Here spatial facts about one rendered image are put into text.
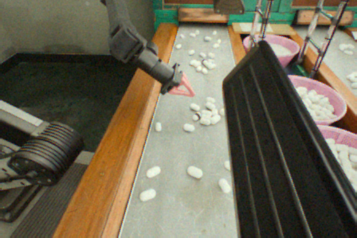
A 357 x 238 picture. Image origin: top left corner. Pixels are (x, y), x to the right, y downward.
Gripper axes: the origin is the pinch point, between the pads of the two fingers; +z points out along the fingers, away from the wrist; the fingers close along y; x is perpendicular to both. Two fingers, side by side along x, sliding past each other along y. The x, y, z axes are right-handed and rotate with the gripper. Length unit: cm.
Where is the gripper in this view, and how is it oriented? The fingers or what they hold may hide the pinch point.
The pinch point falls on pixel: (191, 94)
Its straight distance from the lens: 67.5
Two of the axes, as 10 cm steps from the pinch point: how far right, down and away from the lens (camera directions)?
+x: -6.3, 5.9, 5.1
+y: 0.8, -6.0, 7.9
